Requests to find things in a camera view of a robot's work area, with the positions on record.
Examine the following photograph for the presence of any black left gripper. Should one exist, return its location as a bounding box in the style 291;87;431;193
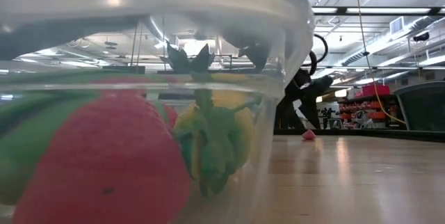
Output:
274;67;334;131

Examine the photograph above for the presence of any yellow toy bell pepper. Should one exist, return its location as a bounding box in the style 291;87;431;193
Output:
172;91;258;197

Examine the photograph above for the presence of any clear plastic tupperware container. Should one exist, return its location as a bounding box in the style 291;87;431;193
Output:
0;0;316;224

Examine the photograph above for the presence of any green oval toy vegetable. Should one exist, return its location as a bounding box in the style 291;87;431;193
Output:
0;70;105;206

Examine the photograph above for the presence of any shelf with orange items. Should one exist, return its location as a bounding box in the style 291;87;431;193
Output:
337;93;401;130

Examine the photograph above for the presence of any red storage bin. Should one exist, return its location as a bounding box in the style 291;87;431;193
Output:
361;83;391;97

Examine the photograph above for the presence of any grey mesh office chair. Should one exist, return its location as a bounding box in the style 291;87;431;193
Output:
394;79;445;133

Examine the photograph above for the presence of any artificial plant in white pot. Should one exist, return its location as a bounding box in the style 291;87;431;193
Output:
163;41;216;76

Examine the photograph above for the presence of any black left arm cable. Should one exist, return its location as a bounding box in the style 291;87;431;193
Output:
305;33;330;76

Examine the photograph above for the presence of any thin yellow hanging cable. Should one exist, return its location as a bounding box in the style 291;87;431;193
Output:
353;0;407;126

